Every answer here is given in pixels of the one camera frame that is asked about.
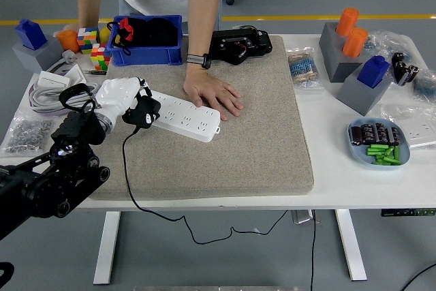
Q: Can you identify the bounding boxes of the clear bag of resistors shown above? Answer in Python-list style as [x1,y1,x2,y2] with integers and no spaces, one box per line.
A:
[285,46,324,91]

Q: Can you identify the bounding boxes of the clear bag of screws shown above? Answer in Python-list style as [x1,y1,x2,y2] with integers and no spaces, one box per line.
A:
[0,113,55,157]

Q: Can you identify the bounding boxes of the crumpled clear plastic bag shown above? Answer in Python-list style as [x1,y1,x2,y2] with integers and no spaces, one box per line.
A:
[366,29,422,67]

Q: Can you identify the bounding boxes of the bag of blue resistors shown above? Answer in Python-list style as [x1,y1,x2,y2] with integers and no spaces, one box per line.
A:
[411,69,436,101]

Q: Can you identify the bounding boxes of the person's left hand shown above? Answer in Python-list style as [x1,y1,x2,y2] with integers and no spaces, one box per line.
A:
[183,65,245,122]

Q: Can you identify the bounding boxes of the grey-brown mat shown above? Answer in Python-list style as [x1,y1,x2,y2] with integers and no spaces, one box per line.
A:
[90,34,315,200]

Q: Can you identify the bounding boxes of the black table control panel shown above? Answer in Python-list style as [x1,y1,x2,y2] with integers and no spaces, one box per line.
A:
[380,208,436,217]

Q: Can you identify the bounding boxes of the orange cup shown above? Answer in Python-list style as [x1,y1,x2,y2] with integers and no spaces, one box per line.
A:
[54,30,80,52]

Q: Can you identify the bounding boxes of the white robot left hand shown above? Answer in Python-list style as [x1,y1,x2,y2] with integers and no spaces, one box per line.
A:
[94,76,161,130]

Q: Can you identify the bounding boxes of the white table leg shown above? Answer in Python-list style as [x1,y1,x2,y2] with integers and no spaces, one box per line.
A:
[334,209,368,281]
[93,211,122,286]

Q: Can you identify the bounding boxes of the black and white wristwatch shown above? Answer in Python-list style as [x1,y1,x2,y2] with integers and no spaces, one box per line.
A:
[186,52,213,70]

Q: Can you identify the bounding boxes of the grey power plug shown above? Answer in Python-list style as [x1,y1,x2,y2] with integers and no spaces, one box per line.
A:
[61,48,81,66]

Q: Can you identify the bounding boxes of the hanging black cable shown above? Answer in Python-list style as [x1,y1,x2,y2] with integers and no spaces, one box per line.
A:
[308,209,320,291]

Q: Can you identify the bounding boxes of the thin black plug cord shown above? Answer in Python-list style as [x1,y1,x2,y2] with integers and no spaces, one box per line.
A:
[121,125,292,245]

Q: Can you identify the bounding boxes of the large grey block holder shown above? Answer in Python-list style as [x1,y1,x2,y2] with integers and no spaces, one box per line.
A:
[318,21,367,83]

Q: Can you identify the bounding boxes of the white power strip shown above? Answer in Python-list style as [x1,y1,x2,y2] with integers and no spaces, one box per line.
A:
[136,88,221,144]

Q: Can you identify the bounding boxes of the black cloth pouch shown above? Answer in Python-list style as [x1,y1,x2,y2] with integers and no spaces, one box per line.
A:
[127,16,180,47]

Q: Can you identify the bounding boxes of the white paper box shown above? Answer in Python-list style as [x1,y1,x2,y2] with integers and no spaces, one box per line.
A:
[63,64,86,86]

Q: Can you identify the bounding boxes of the black machine housing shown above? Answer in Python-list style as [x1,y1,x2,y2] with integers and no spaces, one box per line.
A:
[208,26,273,66]

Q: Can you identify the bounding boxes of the blue plastic bin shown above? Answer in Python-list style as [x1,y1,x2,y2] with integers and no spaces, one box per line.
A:
[106,14,184,67]

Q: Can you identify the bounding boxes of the white wall socket panel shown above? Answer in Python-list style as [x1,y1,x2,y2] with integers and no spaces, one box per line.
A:
[396,115,436,149]
[36,70,71,90]

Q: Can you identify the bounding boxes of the grey power cable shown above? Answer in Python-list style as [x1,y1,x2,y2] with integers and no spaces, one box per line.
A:
[29,81,102,117]

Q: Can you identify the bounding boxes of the blue bottle-shaped block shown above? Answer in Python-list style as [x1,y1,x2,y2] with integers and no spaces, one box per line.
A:
[14,18,48,50]
[356,55,391,88]

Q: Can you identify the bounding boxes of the flat clear plastic bag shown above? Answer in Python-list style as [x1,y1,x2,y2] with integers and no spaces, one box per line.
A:
[379,103,436,128]

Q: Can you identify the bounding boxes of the grey metal box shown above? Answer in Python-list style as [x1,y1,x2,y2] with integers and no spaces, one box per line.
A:
[291,209,313,226]

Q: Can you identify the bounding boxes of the red and black strap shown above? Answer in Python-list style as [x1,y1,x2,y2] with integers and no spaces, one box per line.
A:
[107,16,136,57]

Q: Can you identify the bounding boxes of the orange cylinder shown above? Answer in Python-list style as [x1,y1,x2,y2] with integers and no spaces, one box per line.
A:
[342,27,369,58]
[336,7,361,37]

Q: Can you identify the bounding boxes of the light blue plate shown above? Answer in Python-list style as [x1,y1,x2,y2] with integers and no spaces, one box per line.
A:
[347,117,411,171]

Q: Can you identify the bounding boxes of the black floor cable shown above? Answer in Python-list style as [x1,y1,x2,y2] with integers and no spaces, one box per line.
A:
[400,263,436,291]

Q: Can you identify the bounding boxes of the black plug adapter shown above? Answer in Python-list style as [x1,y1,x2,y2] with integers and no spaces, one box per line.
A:
[127,95,161,130]

